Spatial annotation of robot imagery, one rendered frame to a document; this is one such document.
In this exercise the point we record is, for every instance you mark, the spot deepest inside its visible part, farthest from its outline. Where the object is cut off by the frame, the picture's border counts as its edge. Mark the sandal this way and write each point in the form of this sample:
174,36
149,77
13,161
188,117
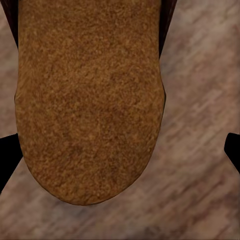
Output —
90,98

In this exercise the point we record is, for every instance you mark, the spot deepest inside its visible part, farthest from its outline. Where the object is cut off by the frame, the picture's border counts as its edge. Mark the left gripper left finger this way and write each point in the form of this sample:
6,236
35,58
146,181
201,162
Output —
10,153

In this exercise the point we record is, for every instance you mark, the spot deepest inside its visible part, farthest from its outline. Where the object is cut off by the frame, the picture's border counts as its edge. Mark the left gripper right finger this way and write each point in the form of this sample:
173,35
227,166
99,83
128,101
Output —
232,149

